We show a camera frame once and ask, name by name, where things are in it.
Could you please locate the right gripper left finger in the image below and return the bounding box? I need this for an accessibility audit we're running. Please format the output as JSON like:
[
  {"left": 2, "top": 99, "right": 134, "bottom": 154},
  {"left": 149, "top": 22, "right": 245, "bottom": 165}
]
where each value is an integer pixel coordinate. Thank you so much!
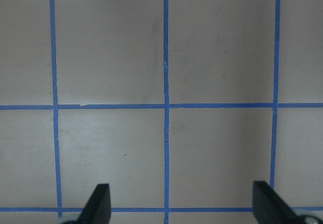
[{"left": 77, "top": 184, "right": 112, "bottom": 224}]

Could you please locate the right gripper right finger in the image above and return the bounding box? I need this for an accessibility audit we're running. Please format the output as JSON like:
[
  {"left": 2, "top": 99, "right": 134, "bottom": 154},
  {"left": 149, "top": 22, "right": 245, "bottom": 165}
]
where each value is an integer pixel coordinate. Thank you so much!
[{"left": 252, "top": 181, "right": 300, "bottom": 224}]

